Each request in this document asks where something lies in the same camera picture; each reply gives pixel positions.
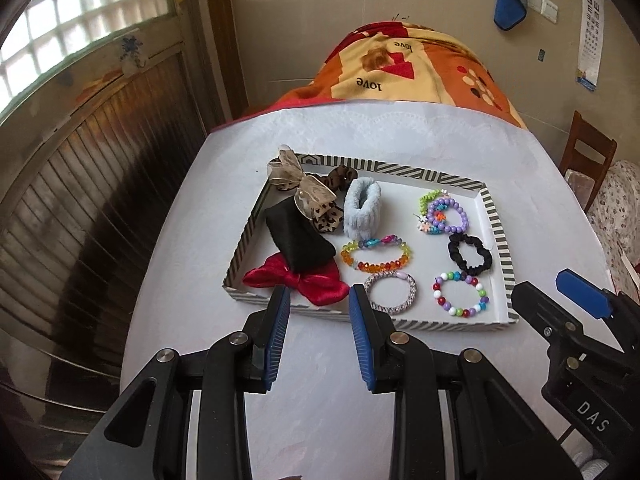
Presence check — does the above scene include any glass block window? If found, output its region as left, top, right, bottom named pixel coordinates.
left=1, top=0, right=169, bottom=114

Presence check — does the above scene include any brown wooden chair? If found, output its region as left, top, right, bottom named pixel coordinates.
left=560, top=110, right=617, bottom=211

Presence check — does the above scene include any white lace tablecloth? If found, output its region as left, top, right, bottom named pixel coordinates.
left=122, top=101, right=611, bottom=479

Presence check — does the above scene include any wooden slatted door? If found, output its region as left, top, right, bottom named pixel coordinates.
left=1, top=44, right=209, bottom=472

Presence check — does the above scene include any black velvet bow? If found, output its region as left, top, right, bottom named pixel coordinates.
left=265, top=197, right=335, bottom=274

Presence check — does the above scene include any orange crystal bead bracelet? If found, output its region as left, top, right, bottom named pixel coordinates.
left=339, top=233, right=414, bottom=274

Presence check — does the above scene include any orange patterned love blanket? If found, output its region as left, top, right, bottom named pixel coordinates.
left=241, top=21, right=526, bottom=129

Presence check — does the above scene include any multicolour bead bracelet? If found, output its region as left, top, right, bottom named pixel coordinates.
left=432, top=270, right=490, bottom=319

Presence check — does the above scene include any striped shallow cardboard tray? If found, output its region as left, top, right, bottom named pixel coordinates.
left=222, top=153, right=522, bottom=334

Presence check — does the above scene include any black scrunchie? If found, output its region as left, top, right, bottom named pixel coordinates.
left=448, top=233, right=494, bottom=278

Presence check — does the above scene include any pink spiral hair tie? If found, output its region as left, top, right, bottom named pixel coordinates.
left=363, top=270, right=419, bottom=317

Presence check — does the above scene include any leopard print bow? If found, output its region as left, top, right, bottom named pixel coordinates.
left=268, top=145, right=343, bottom=233

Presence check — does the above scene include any red satin bow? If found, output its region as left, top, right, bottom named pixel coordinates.
left=242, top=252, right=349, bottom=307

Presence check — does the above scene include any purple bead bracelet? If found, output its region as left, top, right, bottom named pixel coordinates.
left=425, top=195, right=471, bottom=236

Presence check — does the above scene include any green flower bead bracelet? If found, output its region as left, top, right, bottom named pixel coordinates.
left=412, top=188, right=448, bottom=236

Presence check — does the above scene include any white wall switch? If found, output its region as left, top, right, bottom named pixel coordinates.
left=527, top=0, right=559, bottom=24

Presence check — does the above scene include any wall calendar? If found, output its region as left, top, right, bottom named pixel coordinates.
left=576, top=0, right=605, bottom=92

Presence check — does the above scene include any leopard print scrunchie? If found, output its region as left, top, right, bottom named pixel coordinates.
left=302, top=165, right=358, bottom=193

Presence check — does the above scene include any light blue fluffy scrunchie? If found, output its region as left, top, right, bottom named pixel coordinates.
left=343, top=177, right=382, bottom=240

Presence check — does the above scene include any floral bedding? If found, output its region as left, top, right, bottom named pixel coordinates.
left=586, top=160, right=640, bottom=301

